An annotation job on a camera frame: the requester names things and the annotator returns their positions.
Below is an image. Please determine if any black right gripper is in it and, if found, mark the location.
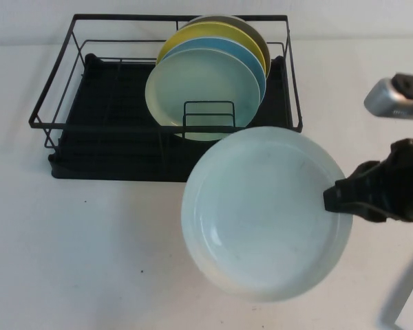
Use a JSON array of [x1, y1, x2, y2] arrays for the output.
[[322, 137, 413, 224]]

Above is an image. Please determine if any yellow round plate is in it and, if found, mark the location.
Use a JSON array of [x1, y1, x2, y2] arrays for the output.
[[156, 23, 266, 80]]

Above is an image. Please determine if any light green round plate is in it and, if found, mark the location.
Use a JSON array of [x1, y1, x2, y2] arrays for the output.
[[145, 47, 262, 142]]

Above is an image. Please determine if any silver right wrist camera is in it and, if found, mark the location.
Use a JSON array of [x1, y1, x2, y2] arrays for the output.
[[363, 71, 413, 139]]

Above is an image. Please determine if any blue round plate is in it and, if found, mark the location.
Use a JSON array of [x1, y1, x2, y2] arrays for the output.
[[163, 36, 267, 104]]

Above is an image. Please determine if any black wire dish rack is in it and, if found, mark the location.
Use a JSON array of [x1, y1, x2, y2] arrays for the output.
[[28, 13, 303, 166]]

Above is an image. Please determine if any grey round plate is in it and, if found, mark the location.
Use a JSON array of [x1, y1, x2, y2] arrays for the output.
[[184, 14, 272, 80]]

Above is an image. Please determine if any black plastic drip tray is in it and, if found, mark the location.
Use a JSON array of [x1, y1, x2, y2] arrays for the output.
[[47, 53, 299, 183]]

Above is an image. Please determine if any white round plate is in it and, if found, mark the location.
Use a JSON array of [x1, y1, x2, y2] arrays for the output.
[[180, 126, 354, 304]]

